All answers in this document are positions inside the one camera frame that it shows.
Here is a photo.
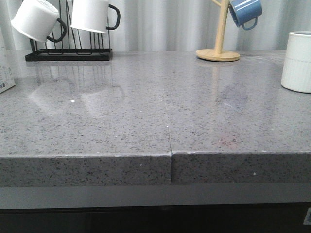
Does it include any white HOME ribbed cup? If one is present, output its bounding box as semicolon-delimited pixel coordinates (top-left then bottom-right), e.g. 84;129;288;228
281;31;311;94

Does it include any blue enamel mug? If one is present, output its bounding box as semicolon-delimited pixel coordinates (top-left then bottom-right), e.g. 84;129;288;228
229;0;262;31

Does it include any tilted white enamel mug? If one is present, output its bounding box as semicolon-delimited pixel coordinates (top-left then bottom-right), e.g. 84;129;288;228
11;0;68;43

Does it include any grey label sticker on cabinet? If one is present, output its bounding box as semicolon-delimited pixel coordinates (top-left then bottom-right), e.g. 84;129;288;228
303;208;311;225

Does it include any upright white enamel mug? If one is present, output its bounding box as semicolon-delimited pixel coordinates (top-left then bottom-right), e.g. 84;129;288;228
70;0;121;33

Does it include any wooden mug tree stand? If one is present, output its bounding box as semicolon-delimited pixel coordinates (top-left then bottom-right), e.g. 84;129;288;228
196;0;240;62

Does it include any Pascual whole milk carton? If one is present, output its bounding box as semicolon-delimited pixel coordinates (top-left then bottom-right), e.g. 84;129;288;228
0;31;16;93

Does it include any black wire mug rack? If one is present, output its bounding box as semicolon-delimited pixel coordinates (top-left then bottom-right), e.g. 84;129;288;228
25;0;113;62

